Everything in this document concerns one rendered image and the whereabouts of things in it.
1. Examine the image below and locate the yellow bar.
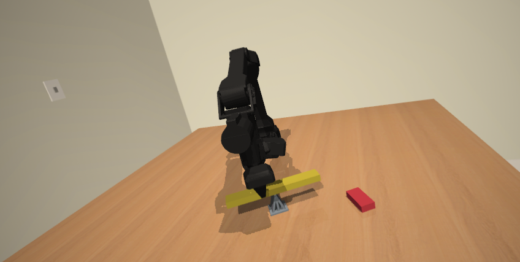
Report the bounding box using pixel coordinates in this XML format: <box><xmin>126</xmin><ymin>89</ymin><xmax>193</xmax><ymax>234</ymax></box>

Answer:
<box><xmin>225</xmin><ymin>169</ymin><xmax>321</xmax><ymax>208</ymax></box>

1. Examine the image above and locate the red rectangular block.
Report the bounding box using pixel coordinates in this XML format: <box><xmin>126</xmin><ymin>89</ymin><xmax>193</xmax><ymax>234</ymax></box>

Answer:
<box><xmin>346</xmin><ymin>187</ymin><xmax>375</xmax><ymax>213</ymax></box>

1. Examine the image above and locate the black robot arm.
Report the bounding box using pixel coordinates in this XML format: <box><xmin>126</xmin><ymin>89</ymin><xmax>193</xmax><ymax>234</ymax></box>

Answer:
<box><xmin>217</xmin><ymin>47</ymin><xmax>286</xmax><ymax>160</ymax></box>

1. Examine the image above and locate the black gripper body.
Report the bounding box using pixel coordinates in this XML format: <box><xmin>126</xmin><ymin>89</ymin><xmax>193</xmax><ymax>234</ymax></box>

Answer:
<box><xmin>239</xmin><ymin>133</ymin><xmax>275</xmax><ymax>190</ymax></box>

